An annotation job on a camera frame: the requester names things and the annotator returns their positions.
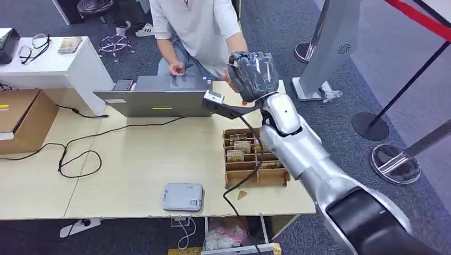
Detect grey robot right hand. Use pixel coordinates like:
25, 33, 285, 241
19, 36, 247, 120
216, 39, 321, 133
227, 50, 280, 106

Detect black cable with plug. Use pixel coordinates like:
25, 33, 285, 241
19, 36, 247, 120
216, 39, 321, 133
55, 104, 110, 120

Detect grey flat device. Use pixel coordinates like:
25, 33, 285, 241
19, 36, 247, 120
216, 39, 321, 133
162, 182, 205, 213

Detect grey laptop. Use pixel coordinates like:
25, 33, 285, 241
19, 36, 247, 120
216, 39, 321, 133
93, 74, 213, 118

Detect white side cabinet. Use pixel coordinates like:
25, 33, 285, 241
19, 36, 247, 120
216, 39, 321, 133
0, 35, 115, 117

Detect chrome stanchion post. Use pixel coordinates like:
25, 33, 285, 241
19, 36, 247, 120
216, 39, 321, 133
369, 120, 451, 186

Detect person's hand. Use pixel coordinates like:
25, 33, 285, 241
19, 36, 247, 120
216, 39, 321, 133
168, 61, 186, 77
222, 66, 236, 93

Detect brown card stack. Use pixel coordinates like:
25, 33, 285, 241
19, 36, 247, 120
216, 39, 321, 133
57, 36, 83, 54

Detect black round stool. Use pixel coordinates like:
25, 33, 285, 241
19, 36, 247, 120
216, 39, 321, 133
77, 0, 115, 24

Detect wooden card box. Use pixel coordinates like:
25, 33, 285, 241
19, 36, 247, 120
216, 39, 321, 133
222, 127, 292, 190

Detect red barrier belt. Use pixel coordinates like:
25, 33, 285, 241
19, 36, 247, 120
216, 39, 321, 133
384, 0, 451, 42

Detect person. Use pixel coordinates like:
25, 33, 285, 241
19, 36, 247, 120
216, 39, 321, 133
149, 0, 249, 82

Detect long black cable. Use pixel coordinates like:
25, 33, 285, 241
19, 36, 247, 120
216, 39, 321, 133
0, 116, 186, 179

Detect grey kiosk stand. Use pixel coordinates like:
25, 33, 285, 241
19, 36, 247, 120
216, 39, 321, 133
291, 0, 362, 104

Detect person's right hand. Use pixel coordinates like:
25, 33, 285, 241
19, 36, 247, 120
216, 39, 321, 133
168, 61, 186, 77

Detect round stanchion base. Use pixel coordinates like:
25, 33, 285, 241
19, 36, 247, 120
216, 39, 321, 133
294, 41, 317, 64

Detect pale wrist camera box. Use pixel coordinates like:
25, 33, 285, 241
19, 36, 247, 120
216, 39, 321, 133
203, 89, 226, 106

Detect white sneaker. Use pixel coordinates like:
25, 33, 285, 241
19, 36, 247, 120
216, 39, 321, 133
135, 22, 155, 38
115, 20, 132, 36

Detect person's left hand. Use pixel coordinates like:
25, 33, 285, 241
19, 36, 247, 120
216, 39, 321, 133
222, 66, 236, 93

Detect cardboard box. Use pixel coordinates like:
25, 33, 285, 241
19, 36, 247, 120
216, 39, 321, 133
0, 88, 60, 156

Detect white charger cable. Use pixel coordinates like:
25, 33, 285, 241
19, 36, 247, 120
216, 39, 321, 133
171, 216, 197, 251

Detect chrome chair base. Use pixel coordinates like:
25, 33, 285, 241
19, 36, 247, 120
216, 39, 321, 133
97, 33, 136, 63

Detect black-rimmed glasses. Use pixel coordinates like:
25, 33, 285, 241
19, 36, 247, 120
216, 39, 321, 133
18, 32, 52, 66

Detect black stanchion post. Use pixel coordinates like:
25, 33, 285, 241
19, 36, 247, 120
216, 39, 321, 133
352, 40, 451, 142

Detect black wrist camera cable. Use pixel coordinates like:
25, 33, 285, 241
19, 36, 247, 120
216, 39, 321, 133
222, 115, 265, 255

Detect black camera bracket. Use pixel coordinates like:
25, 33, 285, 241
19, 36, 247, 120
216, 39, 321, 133
201, 99, 264, 121

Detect white power strip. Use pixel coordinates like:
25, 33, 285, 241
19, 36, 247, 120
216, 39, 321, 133
59, 217, 102, 239

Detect pink plastic bag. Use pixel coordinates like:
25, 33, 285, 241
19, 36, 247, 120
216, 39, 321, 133
204, 225, 249, 251

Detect black card terminal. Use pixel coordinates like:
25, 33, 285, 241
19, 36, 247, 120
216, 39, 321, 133
0, 27, 21, 65

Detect dark smartphone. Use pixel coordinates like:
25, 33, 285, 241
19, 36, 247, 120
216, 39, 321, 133
112, 79, 135, 92

